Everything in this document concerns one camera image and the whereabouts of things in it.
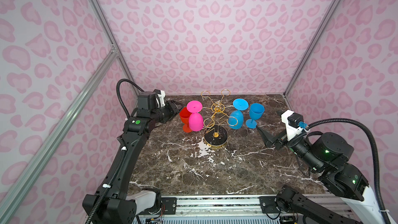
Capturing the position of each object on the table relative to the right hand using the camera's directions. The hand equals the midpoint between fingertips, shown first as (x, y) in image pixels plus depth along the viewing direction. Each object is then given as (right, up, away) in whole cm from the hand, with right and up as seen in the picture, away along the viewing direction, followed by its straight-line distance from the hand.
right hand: (267, 118), depth 54 cm
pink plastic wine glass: (-26, -4, +27) cm, 38 cm away
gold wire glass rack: (-15, -13, +41) cm, 46 cm away
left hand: (-31, +5, +17) cm, 36 cm away
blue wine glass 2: (+8, +1, +37) cm, 37 cm away
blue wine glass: (-5, -2, +28) cm, 29 cm away
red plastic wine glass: (-33, 0, +33) cm, 46 cm away
